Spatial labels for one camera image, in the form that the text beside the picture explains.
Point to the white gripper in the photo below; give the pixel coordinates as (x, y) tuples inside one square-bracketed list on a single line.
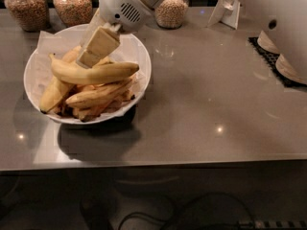
[(123, 7)]

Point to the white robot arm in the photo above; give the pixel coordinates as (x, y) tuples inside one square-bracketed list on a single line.
[(283, 21)]

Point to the white bowl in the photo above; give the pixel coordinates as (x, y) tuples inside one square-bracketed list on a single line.
[(140, 53)]

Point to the left long yellow banana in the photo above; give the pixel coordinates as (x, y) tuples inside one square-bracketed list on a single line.
[(57, 90)]

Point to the bottom small yellow banana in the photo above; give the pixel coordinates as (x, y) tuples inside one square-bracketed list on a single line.
[(89, 114)]

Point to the far left grain jar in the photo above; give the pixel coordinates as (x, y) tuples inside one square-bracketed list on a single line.
[(30, 15)]

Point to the white standing card holder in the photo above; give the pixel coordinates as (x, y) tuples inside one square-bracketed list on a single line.
[(226, 12)]

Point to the black rubber mat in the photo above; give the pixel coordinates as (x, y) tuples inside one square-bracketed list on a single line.
[(271, 59)]

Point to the front stack paper bowls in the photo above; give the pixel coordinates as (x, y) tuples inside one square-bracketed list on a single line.
[(286, 70)]

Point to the black power strip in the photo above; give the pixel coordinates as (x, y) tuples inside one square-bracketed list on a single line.
[(272, 225)]

